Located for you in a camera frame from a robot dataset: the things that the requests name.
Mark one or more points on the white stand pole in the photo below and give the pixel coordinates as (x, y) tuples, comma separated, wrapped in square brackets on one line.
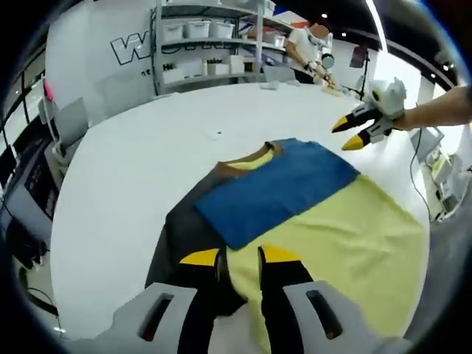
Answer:
[(49, 118)]

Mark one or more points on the dark equipment cabinet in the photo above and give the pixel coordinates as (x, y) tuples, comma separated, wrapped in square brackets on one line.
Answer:
[(40, 180)]

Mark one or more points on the black tripod stand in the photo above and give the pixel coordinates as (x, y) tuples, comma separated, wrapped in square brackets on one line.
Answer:
[(363, 73)]

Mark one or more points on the group of white storage bins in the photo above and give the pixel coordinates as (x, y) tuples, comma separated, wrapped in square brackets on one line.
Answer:
[(197, 29)]

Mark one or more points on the long linear ceiling light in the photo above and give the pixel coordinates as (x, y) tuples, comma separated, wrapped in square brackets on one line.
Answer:
[(378, 26)]

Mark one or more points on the light wooden item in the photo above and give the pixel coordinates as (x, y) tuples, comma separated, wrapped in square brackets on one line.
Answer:
[(332, 90)]

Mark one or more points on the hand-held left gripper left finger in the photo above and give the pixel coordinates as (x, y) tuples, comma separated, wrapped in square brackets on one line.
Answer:
[(201, 276)]

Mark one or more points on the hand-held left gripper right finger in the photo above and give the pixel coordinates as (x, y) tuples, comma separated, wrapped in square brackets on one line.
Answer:
[(284, 276)]

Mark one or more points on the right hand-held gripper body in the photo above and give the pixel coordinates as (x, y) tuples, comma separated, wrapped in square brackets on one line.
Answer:
[(389, 99)]

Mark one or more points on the pink flag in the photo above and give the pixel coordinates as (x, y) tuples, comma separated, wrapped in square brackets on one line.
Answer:
[(48, 90)]

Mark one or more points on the plain grey chair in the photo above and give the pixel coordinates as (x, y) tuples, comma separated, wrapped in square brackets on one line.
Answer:
[(73, 121)]

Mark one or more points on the grey mesh office chair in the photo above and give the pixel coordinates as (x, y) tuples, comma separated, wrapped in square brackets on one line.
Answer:
[(446, 287)]

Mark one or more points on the yellow blue grey garment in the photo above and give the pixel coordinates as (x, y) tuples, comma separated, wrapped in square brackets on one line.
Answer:
[(332, 228)]

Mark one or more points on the grey metal storage shelf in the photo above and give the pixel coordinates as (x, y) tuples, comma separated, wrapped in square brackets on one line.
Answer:
[(258, 48)]

